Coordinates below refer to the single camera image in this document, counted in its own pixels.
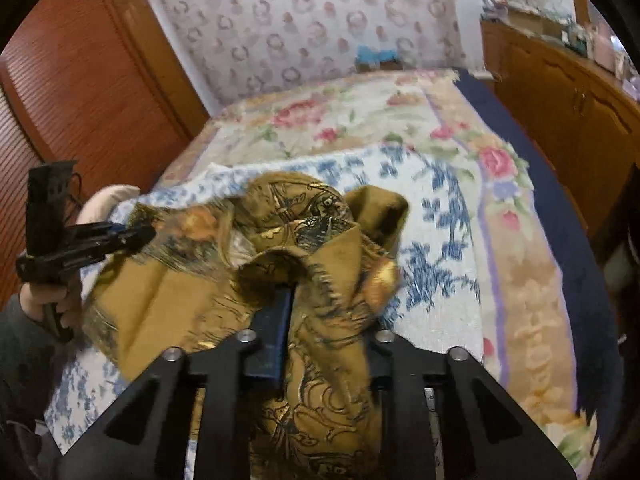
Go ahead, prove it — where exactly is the golden brown patterned garment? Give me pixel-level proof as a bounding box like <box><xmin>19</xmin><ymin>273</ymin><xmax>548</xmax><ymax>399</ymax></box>
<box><xmin>84</xmin><ymin>172</ymin><xmax>409</xmax><ymax>479</ymax></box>

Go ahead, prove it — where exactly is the person's left hand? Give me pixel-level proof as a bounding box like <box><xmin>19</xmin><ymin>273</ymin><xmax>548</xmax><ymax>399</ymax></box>
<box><xmin>18</xmin><ymin>273</ymin><xmax>82</xmax><ymax>328</ymax></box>

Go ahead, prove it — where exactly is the folded pink cloth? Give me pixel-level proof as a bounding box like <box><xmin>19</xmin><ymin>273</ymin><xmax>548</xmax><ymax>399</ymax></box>
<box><xmin>76</xmin><ymin>184</ymin><xmax>140</xmax><ymax>224</ymax></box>

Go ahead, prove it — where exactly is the pink floral bedspread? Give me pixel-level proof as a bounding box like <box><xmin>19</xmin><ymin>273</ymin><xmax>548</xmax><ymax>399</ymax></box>
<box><xmin>152</xmin><ymin>70</ymin><xmax>601</xmax><ymax>479</ymax></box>

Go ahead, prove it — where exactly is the blue floral white cloth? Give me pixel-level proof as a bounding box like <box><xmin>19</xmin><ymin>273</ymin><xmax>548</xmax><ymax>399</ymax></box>
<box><xmin>46</xmin><ymin>144</ymin><xmax>480</xmax><ymax>479</ymax></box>

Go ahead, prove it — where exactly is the navy blue mattress edge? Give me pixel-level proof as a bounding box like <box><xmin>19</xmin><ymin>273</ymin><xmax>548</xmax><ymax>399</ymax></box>
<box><xmin>456</xmin><ymin>70</ymin><xmax>623</xmax><ymax>442</ymax></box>

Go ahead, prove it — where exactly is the pink circle patterned curtain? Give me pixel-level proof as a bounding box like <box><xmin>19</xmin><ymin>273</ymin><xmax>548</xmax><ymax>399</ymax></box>
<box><xmin>160</xmin><ymin>0</ymin><xmax>465</xmax><ymax>105</ymax></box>

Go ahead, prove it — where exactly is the long wooden sideboard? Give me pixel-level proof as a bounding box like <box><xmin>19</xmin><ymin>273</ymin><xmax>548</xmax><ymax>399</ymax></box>
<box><xmin>480</xmin><ymin>20</ymin><xmax>639</xmax><ymax>240</ymax></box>

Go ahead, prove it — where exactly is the blue item on box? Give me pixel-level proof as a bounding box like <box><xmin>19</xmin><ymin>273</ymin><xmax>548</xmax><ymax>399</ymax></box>
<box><xmin>355</xmin><ymin>46</ymin><xmax>404</xmax><ymax>74</ymax></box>

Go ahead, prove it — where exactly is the pink jar on sideboard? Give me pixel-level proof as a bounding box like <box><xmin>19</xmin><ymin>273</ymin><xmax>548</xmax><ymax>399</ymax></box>
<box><xmin>592</xmin><ymin>21</ymin><xmax>616</xmax><ymax>73</ymax></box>

